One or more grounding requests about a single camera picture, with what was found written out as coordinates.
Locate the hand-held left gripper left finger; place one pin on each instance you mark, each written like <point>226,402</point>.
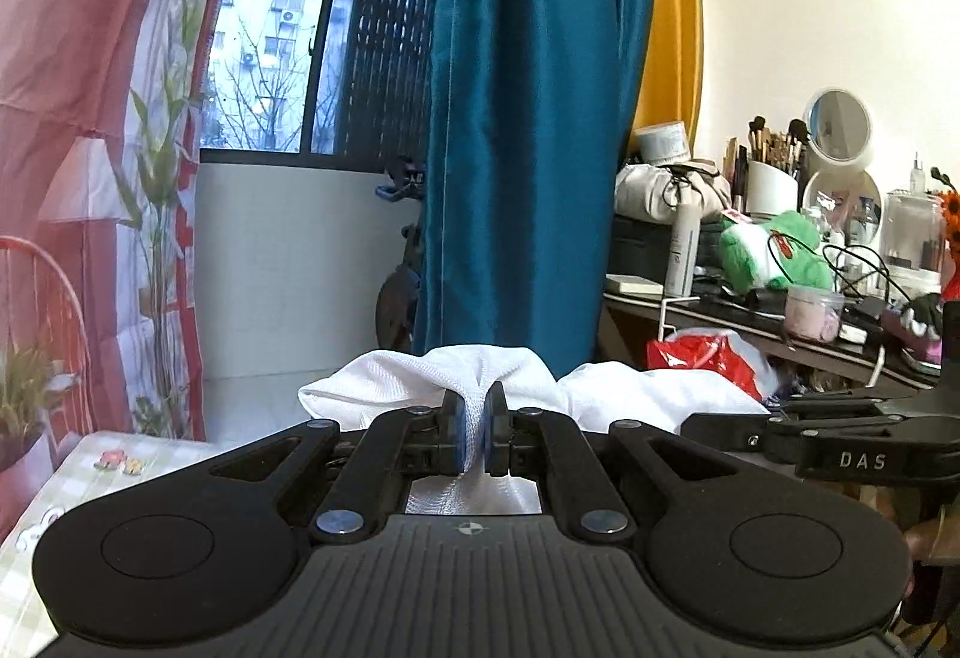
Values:
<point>454,429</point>

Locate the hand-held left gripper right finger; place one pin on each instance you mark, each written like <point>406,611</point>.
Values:
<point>495,431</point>

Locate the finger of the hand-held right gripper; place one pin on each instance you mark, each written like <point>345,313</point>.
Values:
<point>832,404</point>
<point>735,434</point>

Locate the white cloth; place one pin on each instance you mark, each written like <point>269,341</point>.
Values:
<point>390,380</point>

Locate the red plastic bag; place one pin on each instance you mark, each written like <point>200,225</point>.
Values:
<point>697,358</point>

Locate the jar of pink pads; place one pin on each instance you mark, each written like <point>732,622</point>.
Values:
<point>814,320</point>

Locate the dark desk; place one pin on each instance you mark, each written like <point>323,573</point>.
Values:
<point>750,325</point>

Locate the dark plush toy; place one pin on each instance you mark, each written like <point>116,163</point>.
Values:
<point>922,322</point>

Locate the dark bicycle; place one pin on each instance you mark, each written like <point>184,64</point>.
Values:
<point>394,313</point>

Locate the green plush toy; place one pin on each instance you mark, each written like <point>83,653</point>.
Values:
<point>795,256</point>

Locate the white flat box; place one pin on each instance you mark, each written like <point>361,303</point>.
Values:
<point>634,285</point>

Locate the white spray bottle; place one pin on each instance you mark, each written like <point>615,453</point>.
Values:
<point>681,253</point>

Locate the clear cosmetics organizer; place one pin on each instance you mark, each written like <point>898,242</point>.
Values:
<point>911,230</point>

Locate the black case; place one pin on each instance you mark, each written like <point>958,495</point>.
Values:
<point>637,245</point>

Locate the orange flower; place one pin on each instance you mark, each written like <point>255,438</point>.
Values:
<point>953,215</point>

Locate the white brush holder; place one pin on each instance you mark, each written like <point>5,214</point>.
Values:
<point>769,189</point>

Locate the beige cloth bag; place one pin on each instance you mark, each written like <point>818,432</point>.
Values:
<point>645,193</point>

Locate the bundle of makeup brushes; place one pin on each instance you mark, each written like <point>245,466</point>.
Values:
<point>780,144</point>

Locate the round white mirror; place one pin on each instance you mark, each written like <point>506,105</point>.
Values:
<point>836,125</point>

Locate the white tape roll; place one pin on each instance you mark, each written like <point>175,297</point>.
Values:
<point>660,140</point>

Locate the teal curtain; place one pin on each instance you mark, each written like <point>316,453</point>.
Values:
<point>525,103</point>

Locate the yellow curtain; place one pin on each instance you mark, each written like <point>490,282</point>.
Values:
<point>675,27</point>

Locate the dark framed window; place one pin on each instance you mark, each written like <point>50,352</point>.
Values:
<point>262,65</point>

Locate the pink printed plant curtain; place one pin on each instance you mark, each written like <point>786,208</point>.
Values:
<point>90,103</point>

